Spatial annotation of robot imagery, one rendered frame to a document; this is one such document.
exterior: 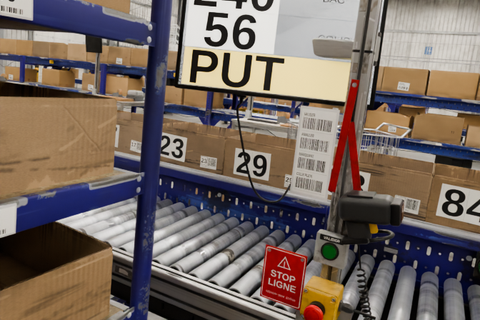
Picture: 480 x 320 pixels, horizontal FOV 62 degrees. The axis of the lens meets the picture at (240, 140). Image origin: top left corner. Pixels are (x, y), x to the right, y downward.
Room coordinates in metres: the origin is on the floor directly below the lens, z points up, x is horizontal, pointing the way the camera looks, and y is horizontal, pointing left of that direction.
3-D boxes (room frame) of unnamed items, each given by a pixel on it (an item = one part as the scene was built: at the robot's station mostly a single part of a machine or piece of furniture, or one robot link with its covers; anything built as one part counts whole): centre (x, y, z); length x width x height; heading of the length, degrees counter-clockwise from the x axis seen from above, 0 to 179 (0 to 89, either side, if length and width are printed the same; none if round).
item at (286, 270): (0.84, -0.16, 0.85); 0.16 x 0.01 x 0.13; 64
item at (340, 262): (0.80, -0.22, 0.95); 0.07 x 0.03 x 0.07; 64
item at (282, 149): (1.67, -0.18, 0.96); 0.39 x 0.29 x 0.17; 63
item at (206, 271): (1.24, -0.02, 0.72); 0.52 x 0.05 x 0.05; 154
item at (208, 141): (1.85, 0.17, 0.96); 0.39 x 0.29 x 0.17; 63
